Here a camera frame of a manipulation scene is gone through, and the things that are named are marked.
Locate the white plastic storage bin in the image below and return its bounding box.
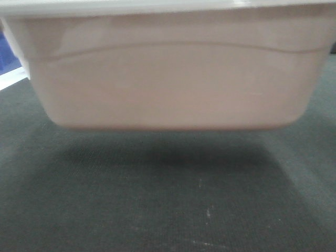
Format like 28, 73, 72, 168
1, 1, 335, 131

